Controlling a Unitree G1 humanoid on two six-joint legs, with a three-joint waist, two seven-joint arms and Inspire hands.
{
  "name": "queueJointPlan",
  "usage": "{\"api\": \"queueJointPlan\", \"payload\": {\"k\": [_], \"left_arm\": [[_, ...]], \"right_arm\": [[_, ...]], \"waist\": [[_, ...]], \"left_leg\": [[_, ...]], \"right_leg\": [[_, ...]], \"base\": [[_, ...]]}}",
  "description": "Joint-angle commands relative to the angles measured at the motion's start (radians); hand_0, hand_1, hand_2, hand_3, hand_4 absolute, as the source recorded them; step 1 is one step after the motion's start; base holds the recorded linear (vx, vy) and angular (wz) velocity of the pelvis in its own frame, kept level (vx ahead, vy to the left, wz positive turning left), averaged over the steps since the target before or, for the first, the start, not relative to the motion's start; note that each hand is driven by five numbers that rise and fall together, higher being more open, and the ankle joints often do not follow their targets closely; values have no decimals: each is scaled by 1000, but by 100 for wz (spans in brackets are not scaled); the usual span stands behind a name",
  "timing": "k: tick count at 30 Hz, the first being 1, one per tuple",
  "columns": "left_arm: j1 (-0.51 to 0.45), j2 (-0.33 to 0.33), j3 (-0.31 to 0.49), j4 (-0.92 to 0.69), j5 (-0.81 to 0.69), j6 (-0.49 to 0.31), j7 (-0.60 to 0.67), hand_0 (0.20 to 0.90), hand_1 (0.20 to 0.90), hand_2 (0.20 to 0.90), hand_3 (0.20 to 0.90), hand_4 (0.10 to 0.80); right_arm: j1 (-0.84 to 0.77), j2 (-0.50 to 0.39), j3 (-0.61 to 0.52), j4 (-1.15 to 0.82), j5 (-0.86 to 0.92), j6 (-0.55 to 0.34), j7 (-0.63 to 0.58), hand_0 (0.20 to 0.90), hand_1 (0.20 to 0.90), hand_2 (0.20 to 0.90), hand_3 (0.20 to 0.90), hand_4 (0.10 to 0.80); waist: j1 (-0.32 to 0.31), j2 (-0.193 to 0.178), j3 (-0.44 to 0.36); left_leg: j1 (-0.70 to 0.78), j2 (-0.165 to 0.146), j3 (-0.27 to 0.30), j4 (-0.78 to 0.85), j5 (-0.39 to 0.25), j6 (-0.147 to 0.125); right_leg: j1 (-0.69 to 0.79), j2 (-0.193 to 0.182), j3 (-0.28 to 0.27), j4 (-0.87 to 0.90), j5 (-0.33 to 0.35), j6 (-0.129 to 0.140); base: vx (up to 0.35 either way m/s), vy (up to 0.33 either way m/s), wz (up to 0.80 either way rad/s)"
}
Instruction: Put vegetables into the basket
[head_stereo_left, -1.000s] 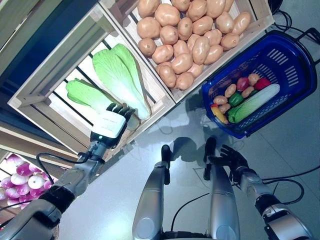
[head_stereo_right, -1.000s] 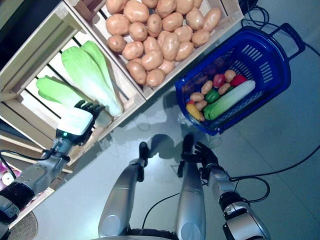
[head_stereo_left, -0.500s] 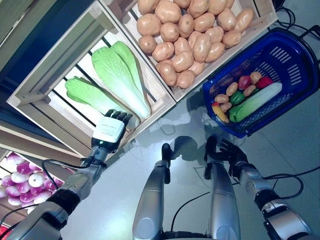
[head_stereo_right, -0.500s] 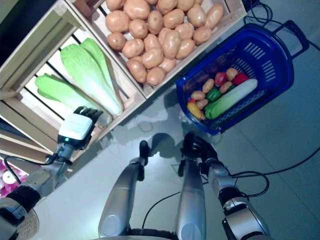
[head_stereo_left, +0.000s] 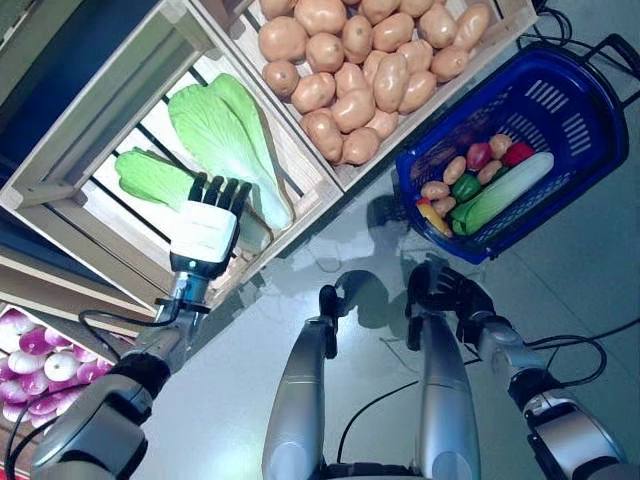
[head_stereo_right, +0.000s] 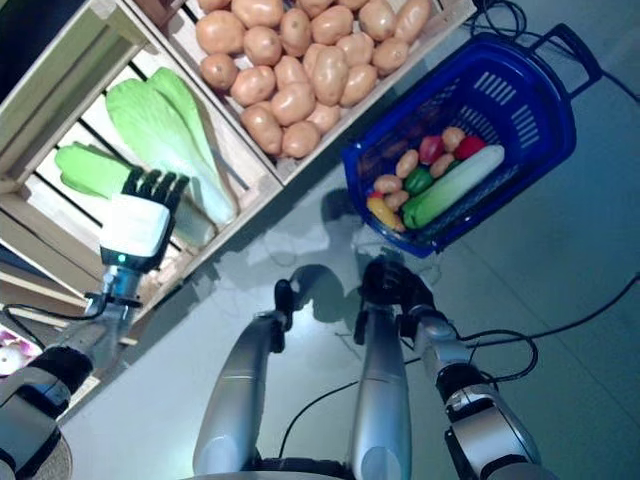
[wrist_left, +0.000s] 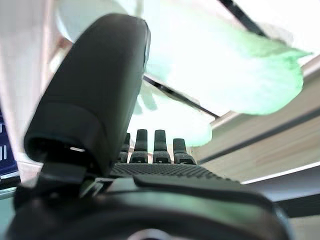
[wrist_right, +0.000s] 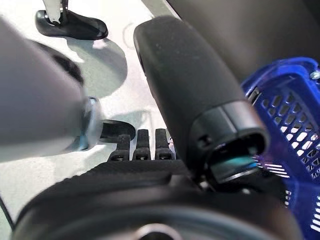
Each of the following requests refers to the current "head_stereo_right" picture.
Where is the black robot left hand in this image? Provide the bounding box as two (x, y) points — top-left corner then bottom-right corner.
(98, 168), (191, 275)

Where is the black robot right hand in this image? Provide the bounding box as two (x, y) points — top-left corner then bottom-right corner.
(359, 258), (436, 321)

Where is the napa cabbage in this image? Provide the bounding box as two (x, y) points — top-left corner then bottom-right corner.
(53, 142), (219, 246)
(402, 143), (506, 231)
(104, 67), (240, 226)

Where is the blue plastic shopping basket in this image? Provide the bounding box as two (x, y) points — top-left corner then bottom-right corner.
(340, 33), (577, 259)

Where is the yellow bell pepper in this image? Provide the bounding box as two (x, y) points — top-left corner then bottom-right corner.
(367, 195), (403, 229)

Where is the silver robot right leg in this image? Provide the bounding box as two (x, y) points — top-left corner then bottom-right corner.
(347, 299), (409, 476)

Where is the silver robot leg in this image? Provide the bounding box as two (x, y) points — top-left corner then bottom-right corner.
(347, 299), (409, 476)
(192, 309), (296, 476)

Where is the green bell pepper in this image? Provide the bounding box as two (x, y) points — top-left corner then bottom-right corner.
(403, 166), (435, 197)

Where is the black robot left foot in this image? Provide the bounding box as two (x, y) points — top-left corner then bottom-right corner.
(273, 278), (296, 321)

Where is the pinkish red bell pepper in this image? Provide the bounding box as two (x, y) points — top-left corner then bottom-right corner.
(418, 135), (446, 165)

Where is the purple white turnip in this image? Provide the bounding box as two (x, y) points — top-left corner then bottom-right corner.
(0, 344), (26, 376)
(0, 327), (44, 351)

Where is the silver robot left leg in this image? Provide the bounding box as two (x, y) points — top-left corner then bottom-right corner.
(192, 309), (296, 476)

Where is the grey robot torso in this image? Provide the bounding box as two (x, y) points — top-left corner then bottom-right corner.
(174, 454), (361, 480)

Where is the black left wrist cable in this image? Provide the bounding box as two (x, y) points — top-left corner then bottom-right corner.
(2, 292), (109, 351)

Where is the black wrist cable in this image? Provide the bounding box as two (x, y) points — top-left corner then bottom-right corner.
(457, 329), (540, 389)
(2, 292), (109, 351)

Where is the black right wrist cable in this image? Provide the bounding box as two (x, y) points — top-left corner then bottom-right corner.
(457, 329), (540, 389)

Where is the long black floor cable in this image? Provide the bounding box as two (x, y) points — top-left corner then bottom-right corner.
(459, 269), (640, 344)

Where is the black basket handle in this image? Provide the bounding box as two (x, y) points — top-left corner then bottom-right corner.
(527, 22), (609, 99)

